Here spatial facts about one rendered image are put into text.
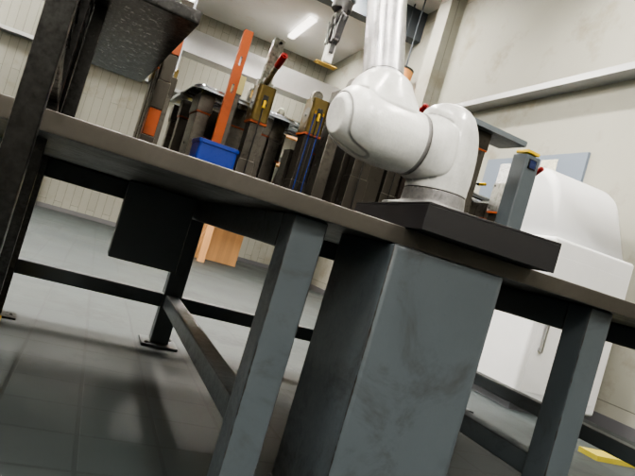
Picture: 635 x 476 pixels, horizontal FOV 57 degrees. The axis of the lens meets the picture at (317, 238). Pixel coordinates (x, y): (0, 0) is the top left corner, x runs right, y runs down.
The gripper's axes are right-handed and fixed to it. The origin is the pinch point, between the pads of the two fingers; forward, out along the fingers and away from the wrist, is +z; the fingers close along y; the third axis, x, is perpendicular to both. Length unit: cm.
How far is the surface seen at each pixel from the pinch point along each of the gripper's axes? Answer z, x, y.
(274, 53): 12.8, 23.1, -17.7
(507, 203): 34, -70, -31
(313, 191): 51, 0, -24
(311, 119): 29.6, 6.9, -23.1
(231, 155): 52, 34, -50
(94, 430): 129, 47, -46
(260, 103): 30.2, 23.7, -21.0
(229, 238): 89, -162, 720
